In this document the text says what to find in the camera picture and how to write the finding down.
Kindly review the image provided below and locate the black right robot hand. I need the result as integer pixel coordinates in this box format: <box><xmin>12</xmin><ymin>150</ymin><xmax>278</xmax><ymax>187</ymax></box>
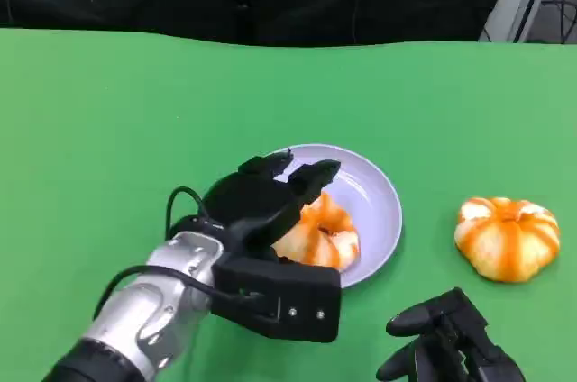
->
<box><xmin>375</xmin><ymin>286</ymin><xmax>527</xmax><ymax>382</ymax></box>

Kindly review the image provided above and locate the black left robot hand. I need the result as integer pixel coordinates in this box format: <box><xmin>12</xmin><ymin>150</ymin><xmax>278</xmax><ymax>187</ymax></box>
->
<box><xmin>199</xmin><ymin>150</ymin><xmax>343</xmax><ymax>267</ymax></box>

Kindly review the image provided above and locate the orange and white bread roll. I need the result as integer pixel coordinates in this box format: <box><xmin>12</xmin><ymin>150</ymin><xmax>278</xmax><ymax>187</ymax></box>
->
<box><xmin>271</xmin><ymin>192</ymin><xmax>362</xmax><ymax>272</ymax></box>
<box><xmin>453</xmin><ymin>196</ymin><xmax>562</xmax><ymax>285</ymax></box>

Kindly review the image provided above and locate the lilac plate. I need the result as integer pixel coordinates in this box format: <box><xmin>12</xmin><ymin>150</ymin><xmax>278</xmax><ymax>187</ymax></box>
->
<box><xmin>264</xmin><ymin>143</ymin><xmax>404</xmax><ymax>290</ymax></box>

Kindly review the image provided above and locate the green table cloth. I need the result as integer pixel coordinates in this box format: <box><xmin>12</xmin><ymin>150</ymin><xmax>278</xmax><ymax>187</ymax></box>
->
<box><xmin>0</xmin><ymin>26</ymin><xmax>577</xmax><ymax>382</ymax></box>

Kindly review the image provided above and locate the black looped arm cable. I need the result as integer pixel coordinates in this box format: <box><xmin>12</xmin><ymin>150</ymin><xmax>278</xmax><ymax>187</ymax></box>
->
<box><xmin>91</xmin><ymin>264</ymin><xmax>277</xmax><ymax>325</ymax></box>
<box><xmin>164</xmin><ymin>185</ymin><xmax>226</xmax><ymax>241</ymax></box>

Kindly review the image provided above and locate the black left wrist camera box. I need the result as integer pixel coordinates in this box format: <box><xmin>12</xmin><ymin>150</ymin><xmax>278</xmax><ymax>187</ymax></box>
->
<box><xmin>210</xmin><ymin>259</ymin><xmax>343</xmax><ymax>345</ymax></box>

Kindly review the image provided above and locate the black floor cable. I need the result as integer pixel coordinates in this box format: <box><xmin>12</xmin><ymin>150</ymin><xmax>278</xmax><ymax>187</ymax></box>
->
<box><xmin>539</xmin><ymin>0</ymin><xmax>577</xmax><ymax>46</ymax></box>

